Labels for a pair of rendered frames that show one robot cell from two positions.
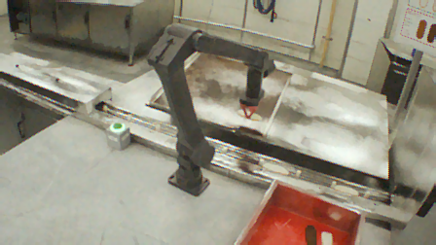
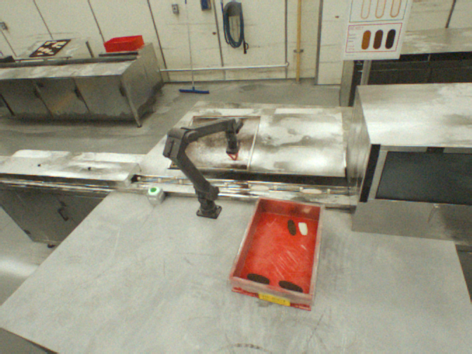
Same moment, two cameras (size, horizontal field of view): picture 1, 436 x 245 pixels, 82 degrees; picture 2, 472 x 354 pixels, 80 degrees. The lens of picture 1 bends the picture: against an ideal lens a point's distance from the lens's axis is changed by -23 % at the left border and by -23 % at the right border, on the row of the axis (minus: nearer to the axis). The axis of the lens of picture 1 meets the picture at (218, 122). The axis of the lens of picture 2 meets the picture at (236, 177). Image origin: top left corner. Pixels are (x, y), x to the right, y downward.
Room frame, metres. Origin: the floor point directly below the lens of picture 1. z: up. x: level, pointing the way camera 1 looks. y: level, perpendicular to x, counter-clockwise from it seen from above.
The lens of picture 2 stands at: (-0.29, -0.09, 1.89)
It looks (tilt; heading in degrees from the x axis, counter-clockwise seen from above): 39 degrees down; 359
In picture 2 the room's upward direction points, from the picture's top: 9 degrees counter-clockwise
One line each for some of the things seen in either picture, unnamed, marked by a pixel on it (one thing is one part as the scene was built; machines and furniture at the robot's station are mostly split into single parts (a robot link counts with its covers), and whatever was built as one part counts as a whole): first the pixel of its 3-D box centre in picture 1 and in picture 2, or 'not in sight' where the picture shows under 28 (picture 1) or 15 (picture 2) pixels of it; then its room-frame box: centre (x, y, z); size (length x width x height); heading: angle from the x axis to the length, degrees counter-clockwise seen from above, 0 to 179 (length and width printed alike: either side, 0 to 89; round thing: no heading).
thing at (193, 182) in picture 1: (189, 174); (208, 206); (0.78, 0.07, 0.86); 0.12 x 0.09 x 0.08; 65
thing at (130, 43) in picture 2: not in sight; (124, 43); (4.61, 1.28, 0.94); 0.51 x 0.36 x 0.13; 75
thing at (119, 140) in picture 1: (119, 139); (156, 197); (0.94, 0.37, 0.84); 0.08 x 0.08 x 0.11; 71
